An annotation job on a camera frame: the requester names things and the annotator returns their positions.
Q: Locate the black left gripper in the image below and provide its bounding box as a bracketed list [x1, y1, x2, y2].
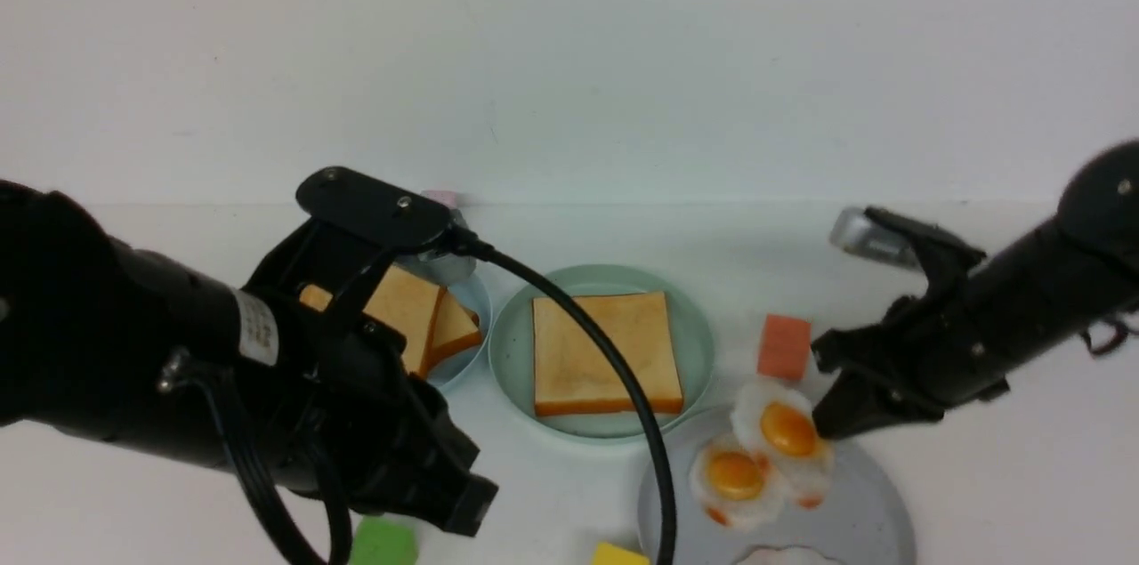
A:
[247, 219, 499, 537]

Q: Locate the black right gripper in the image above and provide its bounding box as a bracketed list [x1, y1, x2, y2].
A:
[811, 207, 1010, 440]

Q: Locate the fried egg front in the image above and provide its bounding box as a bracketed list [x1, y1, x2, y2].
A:
[729, 377, 836, 509]

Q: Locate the fried egg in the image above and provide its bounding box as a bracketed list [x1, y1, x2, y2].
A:
[735, 544, 842, 565]
[688, 434, 786, 531]
[729, 377, 836, 509]

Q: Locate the toast slice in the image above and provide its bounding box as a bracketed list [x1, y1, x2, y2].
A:
[532, 290, 685, 417]
[300, 264, 446, 379]
[423, 292, 483, 377]

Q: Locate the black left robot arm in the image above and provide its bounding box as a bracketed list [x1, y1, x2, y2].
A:
[3, 166, 499, 537]

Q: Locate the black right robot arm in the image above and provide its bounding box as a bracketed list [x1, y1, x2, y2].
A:
[811, 140, 1138, 440]

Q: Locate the green cube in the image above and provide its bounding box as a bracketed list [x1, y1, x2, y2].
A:
[349, 516, 419, 565]

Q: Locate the orange cube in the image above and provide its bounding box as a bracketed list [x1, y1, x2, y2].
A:
[756, 314, 812, 383]

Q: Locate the grey egg plate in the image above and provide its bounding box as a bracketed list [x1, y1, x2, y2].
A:
[666, 406, 917, 564]

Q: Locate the fried egg behind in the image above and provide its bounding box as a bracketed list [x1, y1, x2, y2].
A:
[688, 434, 786, 531]

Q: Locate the yellow cube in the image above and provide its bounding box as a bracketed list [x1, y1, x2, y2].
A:
[590, 542, 650, 565]

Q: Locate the mint green plate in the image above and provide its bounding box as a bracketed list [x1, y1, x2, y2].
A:
[487, 263, 716, 445]

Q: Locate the fried egg at edge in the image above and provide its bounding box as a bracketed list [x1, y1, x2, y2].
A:
[735, 544, 842, 565]

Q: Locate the light blue bread plate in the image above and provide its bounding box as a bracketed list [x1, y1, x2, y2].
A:
[427, 275, 495, 390]

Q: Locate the pink cube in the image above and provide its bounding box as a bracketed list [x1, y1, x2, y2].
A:
[423, 190, 460, 211]

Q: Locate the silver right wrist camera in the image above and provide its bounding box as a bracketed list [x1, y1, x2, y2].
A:
[828, 206, 921, 272]

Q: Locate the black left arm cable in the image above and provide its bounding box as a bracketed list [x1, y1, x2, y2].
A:
[159, 231, 679, 565]

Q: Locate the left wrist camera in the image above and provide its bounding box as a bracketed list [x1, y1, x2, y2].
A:
[295, 166, 477, 287]

